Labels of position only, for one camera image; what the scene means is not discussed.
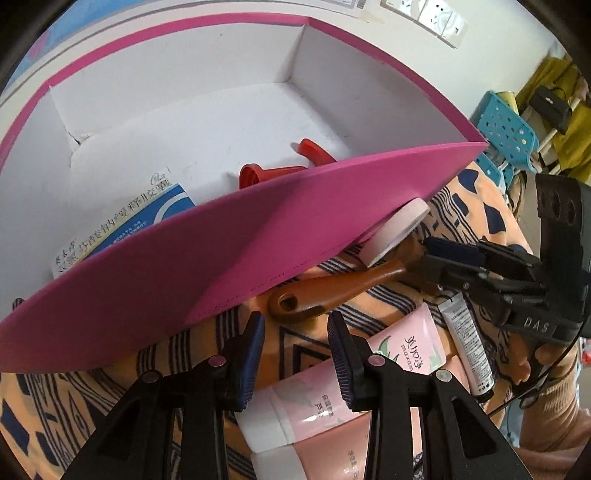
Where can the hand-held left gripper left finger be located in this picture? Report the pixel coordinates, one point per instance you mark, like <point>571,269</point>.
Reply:
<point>251,360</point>

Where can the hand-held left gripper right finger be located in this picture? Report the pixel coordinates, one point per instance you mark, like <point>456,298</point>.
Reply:
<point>341,364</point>

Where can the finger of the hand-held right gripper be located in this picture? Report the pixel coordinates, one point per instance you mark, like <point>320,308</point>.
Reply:
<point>457,277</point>
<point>445,247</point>

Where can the white tape roll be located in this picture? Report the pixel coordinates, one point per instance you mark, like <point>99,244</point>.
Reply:
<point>397,230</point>

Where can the pink tube with white cap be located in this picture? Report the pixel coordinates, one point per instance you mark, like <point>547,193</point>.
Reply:
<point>406,341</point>

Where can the magenta cardboard box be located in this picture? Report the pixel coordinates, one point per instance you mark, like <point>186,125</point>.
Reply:
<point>161,277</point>

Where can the person's right forearm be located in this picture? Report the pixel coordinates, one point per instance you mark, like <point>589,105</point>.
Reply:
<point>558,424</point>

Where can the person's right hand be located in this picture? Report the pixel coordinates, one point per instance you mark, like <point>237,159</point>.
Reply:
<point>519,364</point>

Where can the orange patterned cloth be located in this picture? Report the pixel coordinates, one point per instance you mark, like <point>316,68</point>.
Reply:
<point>461,217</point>

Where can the small white tube black cap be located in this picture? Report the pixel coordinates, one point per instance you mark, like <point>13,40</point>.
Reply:
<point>466,341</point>

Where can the yellow garment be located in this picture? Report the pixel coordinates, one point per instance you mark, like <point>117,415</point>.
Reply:
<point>577,138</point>

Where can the pink tube with white band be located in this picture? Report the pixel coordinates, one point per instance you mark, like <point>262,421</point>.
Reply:
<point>318,457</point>

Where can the black bag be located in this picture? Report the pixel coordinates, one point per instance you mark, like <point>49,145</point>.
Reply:
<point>551,108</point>

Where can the blue plastic basket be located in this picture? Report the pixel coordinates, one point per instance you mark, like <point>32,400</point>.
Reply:
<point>503,124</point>

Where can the red plastic piece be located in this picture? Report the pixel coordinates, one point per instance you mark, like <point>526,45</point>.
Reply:
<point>251,176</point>
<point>315,150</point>

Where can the blue white medicine box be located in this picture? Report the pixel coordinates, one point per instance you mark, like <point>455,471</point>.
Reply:
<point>138,221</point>

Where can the white wall switch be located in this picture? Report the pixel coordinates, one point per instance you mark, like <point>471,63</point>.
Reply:
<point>456,34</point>

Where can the white wall socket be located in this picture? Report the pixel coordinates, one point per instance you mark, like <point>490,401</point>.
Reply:
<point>399,4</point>
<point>436,14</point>

